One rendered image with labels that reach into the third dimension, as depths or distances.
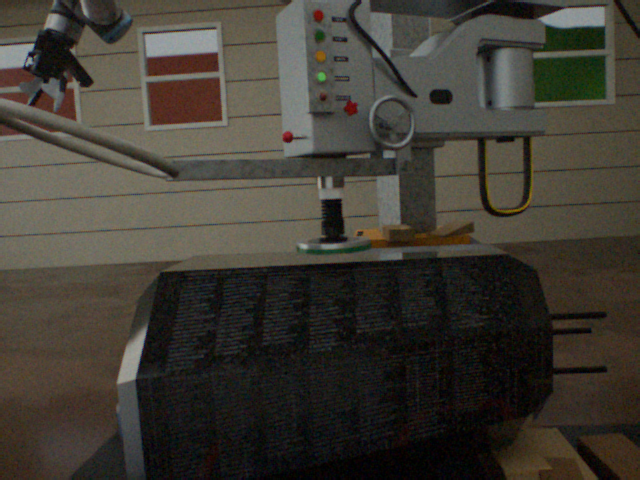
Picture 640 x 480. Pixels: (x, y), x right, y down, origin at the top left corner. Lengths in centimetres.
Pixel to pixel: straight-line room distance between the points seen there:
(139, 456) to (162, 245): 669
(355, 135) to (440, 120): 29
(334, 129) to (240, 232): 644
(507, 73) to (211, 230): 645
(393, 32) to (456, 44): 72
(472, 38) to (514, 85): 22
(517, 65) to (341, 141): 69
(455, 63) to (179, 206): 660
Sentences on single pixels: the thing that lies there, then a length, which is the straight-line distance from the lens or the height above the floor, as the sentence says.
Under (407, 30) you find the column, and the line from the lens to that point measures 245.
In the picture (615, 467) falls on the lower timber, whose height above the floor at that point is 9.
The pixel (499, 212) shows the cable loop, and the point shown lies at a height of 90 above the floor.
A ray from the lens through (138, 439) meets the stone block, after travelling 152.
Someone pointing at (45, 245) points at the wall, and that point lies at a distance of 879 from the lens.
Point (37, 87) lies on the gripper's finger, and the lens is 168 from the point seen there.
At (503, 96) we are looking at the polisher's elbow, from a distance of 186.
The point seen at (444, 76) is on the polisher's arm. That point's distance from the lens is 168.
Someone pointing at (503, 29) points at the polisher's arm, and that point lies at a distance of 186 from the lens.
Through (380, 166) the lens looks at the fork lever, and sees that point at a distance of 157.
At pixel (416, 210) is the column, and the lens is 239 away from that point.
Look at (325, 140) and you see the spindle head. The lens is 144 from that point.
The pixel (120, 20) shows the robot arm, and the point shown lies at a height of 145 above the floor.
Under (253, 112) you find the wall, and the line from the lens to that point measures 783.
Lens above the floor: 103
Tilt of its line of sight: 6 degrees down
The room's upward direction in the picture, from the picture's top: 3 degrees counter-clockwise
